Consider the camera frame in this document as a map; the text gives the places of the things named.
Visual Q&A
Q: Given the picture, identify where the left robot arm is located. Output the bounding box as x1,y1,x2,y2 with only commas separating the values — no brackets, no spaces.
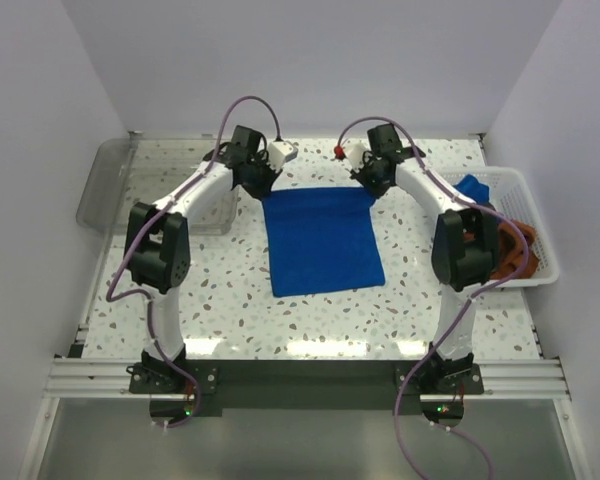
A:
121,126,297,393

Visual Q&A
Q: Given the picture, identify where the white plastic laundry basket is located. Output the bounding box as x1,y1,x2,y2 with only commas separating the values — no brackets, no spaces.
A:
440,166,560,288

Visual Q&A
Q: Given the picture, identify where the clear plastic storage bin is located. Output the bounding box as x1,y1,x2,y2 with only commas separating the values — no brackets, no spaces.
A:
76,136,215,236

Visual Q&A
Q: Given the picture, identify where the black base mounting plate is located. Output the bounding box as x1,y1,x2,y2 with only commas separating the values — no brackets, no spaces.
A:
126,357,484,420

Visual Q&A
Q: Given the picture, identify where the purple cable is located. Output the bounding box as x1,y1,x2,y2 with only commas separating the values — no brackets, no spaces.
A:
104,95,283,431
337,115,531,480

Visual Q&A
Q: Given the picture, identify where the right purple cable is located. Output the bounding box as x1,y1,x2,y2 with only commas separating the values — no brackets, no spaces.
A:
337,115,531,480

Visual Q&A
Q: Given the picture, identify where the blue towel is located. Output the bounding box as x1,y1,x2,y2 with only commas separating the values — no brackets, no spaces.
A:
262,187,385,298
454,175,490,204

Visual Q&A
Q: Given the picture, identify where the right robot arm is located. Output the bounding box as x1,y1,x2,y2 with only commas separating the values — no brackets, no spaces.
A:
343,123,499,393

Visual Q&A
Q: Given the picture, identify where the brown towel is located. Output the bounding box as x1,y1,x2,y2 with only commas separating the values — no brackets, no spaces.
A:
491,220,539,280

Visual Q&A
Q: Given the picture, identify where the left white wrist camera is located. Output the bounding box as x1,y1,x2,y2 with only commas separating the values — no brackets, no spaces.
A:
267,140,298,171

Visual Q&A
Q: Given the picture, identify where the aluminium rail frame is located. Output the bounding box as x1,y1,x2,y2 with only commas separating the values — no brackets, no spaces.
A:
43,340,592,479

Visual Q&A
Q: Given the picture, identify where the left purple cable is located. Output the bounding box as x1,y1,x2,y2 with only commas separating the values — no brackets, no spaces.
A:
104,95,283,431

